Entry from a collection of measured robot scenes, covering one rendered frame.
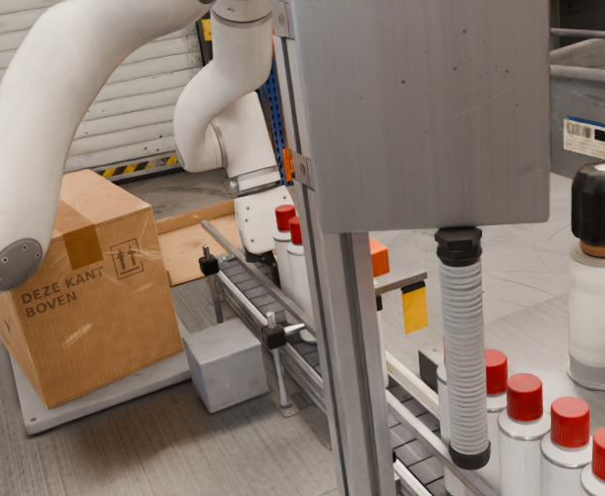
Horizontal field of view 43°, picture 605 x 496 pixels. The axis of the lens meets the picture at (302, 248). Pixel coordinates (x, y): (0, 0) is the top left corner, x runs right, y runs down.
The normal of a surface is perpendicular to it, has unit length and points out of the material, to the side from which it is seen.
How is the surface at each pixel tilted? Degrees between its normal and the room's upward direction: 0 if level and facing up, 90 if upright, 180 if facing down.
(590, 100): 94
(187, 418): 0
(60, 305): 90
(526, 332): 0
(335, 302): 90
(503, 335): 0
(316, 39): 90
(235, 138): 71
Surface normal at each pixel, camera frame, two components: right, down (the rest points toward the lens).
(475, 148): -0.18, 0.43
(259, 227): 0.34, -0.01
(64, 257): 0.55, 0.27
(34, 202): 0.90, 0.11
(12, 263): 0.73, 0.43
